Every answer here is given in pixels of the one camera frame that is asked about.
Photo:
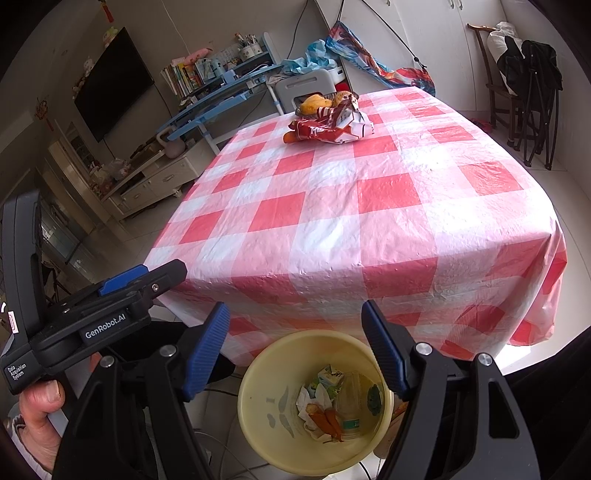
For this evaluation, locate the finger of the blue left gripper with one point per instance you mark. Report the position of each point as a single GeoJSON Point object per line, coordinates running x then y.
{"type": "Point", "coordinates": [121, 280]}

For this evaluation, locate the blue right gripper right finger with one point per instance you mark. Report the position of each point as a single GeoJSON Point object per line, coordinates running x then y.
{"type": "Point", "coordinates": [392, 346]}

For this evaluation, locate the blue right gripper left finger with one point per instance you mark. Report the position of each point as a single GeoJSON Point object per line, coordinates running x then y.
{"type": "Point", "coordinates": [200, 346]}

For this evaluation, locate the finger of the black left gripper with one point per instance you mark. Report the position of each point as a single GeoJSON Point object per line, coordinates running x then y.
{"type": "Point", "coordinates": [163, 278]}

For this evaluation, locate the trash pile in bin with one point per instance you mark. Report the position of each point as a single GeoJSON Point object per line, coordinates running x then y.
{"type": "Point", "coordinates": [339, 406]}

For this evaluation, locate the yellow plastic trash bin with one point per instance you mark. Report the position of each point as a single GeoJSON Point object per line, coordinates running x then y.
{"type": "Point", "coordinates": [266, 402]}

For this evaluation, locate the person's left hand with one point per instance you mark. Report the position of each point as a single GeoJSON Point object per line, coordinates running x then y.
{"type": "Point", "coordinates": [33, 434]}

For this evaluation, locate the white tv cabinet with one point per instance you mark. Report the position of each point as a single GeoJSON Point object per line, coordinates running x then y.
{"type": "Point", "coordinates": [156, 179]}

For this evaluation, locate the pink kettlebell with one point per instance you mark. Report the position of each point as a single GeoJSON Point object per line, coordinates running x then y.
{"type": "Point", "coordinates": [172, 148]}

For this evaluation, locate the red white checkered tablecloth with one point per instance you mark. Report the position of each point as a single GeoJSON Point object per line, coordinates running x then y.
{"type": "Point", "coordinates": [428, 216]}

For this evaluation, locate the row of books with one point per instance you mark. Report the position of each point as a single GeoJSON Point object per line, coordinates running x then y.
{"type": "Point", "coordinates": [183, 79]}

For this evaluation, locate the blue study desk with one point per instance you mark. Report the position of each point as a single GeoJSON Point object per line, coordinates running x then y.
{"type": "Point", "coordinates": [231, 94]}

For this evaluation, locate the red snack bag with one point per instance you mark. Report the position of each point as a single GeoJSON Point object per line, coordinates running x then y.
{"type": "Point", "coordinates": [336, 125]}

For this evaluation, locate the white plastic stool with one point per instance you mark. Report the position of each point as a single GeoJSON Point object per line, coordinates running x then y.
{"type": "Point", "coordinates": [292, 91]}

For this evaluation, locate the light blue plastic bag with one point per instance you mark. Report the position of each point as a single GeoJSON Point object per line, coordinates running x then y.
{"type": "Point", "coordinates": [317, 56]}

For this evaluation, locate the dark wooden chair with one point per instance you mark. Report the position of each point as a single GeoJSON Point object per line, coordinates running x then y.
{"type": "Point", "coordinates": [506, 108]}

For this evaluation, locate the black jacket on chair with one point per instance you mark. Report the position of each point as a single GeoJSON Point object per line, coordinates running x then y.
{"type": "Point", "coordinates": [530, 69]}

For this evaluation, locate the white cupboard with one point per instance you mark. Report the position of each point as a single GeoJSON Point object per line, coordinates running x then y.
{"type": "Point", "coordinates": [434, 31]}

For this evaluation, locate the black wall television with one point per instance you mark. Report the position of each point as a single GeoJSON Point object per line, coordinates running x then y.
{"type": "Point", "coordinates": [117, 80]}

